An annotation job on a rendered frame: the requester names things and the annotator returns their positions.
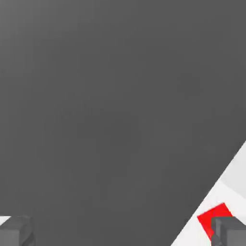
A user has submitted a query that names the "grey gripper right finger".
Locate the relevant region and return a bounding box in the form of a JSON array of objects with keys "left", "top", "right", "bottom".
[{"left": 210, "top": 216, "right": 246, "bottom": 246}]

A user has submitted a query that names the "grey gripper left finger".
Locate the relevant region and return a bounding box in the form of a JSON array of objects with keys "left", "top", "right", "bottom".
[{"left": 0, "top": 215, "right": 36, "bottom": 246}]

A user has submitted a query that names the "small red cube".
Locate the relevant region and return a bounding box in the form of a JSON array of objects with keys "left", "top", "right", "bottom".
[{"left": 197, "top": 202, "right": 234, "bottom": 241}]

